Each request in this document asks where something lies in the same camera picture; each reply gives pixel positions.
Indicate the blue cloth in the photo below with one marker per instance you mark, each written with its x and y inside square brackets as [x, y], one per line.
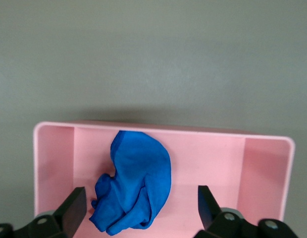
[141, 178]

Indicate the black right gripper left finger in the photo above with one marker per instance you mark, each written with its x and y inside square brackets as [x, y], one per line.
[69, 213]

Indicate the pink plastic bin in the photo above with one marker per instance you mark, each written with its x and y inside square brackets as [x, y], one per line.
[218, 168]

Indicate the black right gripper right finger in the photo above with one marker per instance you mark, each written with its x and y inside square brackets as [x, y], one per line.
[213, 218]

